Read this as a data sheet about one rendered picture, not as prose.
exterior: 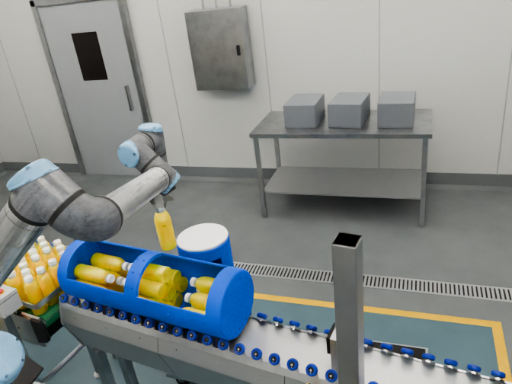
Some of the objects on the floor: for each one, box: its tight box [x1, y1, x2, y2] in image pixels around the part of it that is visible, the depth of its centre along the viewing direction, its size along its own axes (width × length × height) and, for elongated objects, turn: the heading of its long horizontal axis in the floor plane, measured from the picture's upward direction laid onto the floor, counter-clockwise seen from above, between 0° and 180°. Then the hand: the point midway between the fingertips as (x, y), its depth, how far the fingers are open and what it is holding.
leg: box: [117, 357, 139, 384], centre depth 266 cm, size 6×6×63 cm
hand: (159, 206), depth 196 cm, fingers closed on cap, 4 cm apart
